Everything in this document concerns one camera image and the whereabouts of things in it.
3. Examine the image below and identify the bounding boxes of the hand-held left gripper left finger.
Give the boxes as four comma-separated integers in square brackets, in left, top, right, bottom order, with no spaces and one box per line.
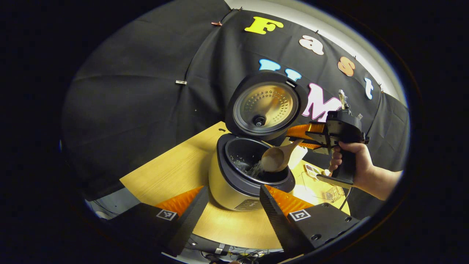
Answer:
[108,186,210,257]

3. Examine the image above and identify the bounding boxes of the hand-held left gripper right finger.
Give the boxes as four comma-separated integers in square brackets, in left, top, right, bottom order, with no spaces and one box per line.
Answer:
[259,184,362,259]

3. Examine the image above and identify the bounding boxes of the wooden spoon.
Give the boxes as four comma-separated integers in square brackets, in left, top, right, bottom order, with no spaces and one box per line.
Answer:
[261,139,304,173]

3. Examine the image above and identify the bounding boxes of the black and gold rice cooker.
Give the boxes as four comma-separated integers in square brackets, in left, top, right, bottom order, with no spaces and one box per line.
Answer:
[208,70,309,212]

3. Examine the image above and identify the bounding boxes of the wire mesh chopstick holder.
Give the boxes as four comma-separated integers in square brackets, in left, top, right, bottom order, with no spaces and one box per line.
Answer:
[324,186,346,203]

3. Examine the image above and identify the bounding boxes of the white rice grains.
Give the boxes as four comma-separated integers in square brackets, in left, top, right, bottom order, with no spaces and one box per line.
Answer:
[233,157,265,179]

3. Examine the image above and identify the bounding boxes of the white shallow container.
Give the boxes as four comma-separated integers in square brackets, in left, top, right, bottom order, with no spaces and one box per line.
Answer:
[300,171,332,201]

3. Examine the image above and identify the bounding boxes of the tangled floor cables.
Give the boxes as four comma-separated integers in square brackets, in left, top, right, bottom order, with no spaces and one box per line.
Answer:
[200,249,266,263]

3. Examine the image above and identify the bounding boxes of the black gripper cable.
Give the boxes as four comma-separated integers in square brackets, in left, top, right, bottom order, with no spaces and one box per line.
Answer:
[339,186,352,210]

